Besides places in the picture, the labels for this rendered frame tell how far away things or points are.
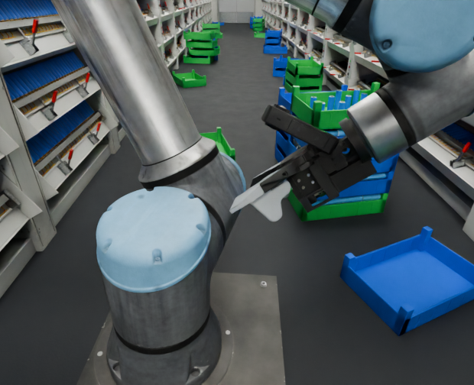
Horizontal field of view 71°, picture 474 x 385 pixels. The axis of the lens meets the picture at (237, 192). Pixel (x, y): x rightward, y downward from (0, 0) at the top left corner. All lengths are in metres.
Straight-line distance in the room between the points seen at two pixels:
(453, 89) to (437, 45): 0.17
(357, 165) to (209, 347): 0.36
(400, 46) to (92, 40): 0.40
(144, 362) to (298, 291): 0.48
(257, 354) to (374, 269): 0.49
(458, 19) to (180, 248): 0.34
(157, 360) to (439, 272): 0.79
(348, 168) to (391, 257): 0.60
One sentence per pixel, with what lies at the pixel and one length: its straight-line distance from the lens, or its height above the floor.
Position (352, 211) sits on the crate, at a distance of 1.20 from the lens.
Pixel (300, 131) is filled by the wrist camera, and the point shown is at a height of 0.49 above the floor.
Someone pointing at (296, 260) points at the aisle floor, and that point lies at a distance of 0.99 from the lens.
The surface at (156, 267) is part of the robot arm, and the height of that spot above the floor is 0.38.
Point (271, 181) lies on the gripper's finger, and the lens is 0.46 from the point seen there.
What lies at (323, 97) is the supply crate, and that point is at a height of 0.36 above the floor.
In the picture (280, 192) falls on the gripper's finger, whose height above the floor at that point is 0.41.
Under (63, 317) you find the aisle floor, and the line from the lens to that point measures 0.93.
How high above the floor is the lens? 0.65
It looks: 31 degrees down
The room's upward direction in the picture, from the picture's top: straight up
